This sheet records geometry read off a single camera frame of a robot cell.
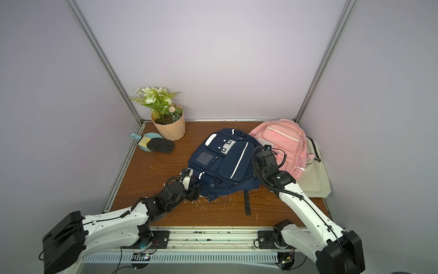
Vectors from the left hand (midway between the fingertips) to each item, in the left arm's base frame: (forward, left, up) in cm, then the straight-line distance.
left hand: (198, 181), depth 82 cm
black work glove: (+28, +29, -8) cm, 41 cm away
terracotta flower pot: (+31, +19, +2) cm, 36 cm away
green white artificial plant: (+38, +24, +12) cm, 47 cm away
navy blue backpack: (+12, -11, -2) cm, 16 cm away
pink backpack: (+32, -51, -2) cm, 61 cm away
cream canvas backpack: (+3, -60, -6) cm, 61 cm away
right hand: (+9, -32, +9) cm, 35 cm away
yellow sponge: (+30, +40, -6) cm, 50 cm away
